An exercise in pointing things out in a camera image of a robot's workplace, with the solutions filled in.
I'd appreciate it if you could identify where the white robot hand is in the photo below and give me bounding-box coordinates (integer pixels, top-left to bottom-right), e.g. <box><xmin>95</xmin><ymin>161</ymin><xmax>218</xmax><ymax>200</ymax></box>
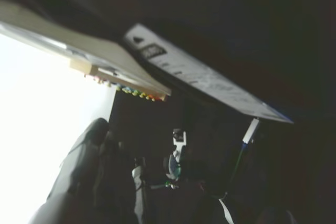
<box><xmin>26</xmin><ymin>118</ymin><xmax>149</xmax><ymax>224</ymax></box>

